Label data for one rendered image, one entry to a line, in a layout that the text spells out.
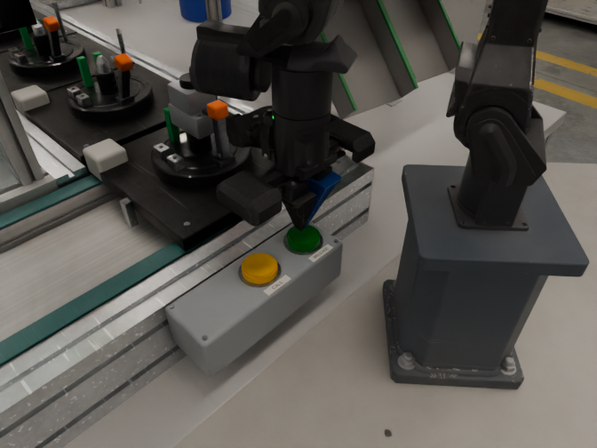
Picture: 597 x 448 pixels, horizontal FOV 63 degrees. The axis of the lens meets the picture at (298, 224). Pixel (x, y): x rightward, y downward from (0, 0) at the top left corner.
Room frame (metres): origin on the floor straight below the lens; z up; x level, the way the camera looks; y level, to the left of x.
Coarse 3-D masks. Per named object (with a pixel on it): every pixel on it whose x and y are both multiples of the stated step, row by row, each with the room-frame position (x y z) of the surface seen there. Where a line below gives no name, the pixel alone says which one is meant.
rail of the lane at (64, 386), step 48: (336, 192) 0.52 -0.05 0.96; (240, 240) 0.44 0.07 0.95; (144, 288) 0.35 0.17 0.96; (192, 288) 0.35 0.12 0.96; (96, 336) 0.29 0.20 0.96; (144, 336) 0.31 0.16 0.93; (0, 384) 0.24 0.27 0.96; (48, 384) 0.24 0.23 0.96; (96, 384) 0.26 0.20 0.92; (144, 384) 0.29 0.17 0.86; (0, 432) 0.21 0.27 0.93; (48, 432) 0.22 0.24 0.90
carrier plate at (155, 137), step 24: (144, 144) 0.63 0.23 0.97; (120, 168) 0.57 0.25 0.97; (144, 168) 0.57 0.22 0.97; (264, 168) 0.57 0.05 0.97; (120, 192) 0.52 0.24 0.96; (144, 192) 0.51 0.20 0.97; (168, 192) 0.51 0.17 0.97; (192, 192) 0.51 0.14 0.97; (144, 216) 0.48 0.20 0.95; (168, 216) 0.46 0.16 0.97; (192, 216) 0.46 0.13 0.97; (216, 216) 0.46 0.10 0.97; (192, 240) 0.43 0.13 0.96
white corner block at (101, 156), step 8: (96, 144) 0.60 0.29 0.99; (104, 144) 0.60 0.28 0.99; (112, 144) 0.60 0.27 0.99; (88, 152) 0.58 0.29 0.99; (96, 152) 0.58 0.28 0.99; (104, 152) 0.58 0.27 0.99; (112, 152) 0.58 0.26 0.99; (120, 152) 0.58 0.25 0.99; (88, 160) 0.58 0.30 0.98; (96, 160) 0.56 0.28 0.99; (104, 160) 0.56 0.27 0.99; (112, 160) 0.57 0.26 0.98; (120, 160) 0.58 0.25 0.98; (96, 168) 0.56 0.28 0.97; (104, 168) 0.56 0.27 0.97; (96, 176) 0.57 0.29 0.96
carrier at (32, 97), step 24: (120, 48) 0.83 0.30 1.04; (96, 72) 0.76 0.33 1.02; (144, 72) 0.89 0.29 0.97; (24, 96) 0.75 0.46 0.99; (48, 96) 0.79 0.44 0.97; (72, 96) 0.74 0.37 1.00; (96, 96) 0.75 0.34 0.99; (144, 96) 0.75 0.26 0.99; (168, 96) 0.79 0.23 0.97; (48, 120) 0.70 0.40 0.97; (72, 120) 0.70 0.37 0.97; (96, 120) 0.70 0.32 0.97; (120, 120) 0.70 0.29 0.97; (144, 120) 0.70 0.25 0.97; (72, 144) 0.63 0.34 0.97; (120, 144) 0.64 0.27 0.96
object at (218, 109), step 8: (208, 104) 0.55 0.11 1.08; (216, 104) 0.55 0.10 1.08; (224, 104) 0.55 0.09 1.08; (208, 112) 0.55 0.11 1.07; (216, 112) 0.54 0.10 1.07; (224, 112) 0.55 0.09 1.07; (216, 120) 0.54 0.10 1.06; (224, 120) 0.55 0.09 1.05; (216, 128) 0.55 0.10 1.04; (224, 128) 0.55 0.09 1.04; (216, 136) 0.55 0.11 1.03; (224, 136) 0.55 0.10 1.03; (216, 144) 0.55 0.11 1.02; (224, 144) 0.55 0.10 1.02; (224, 152) 0.55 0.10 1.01
